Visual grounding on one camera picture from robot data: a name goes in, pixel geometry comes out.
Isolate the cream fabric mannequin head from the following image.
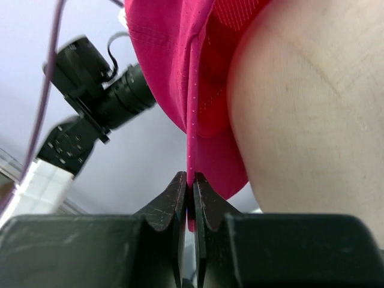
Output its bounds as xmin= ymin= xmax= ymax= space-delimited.
xmin=226 ymin=0 xmax=384 ymax=214

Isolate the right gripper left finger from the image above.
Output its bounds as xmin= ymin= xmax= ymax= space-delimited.
xmin=1 ymin=172 xmax=187 ymax=287

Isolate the magenta baseball cap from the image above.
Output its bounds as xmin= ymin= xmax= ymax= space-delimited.
xmin=122 ymin=0 xmax=274 ymax=233

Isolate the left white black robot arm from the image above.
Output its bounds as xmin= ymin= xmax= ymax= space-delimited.
xmin=1 ymin=36 xmax=156 ymax=222

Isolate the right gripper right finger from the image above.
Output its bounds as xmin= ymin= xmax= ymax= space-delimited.
xmin=193 ymin=173 xmax=383 ymax=287

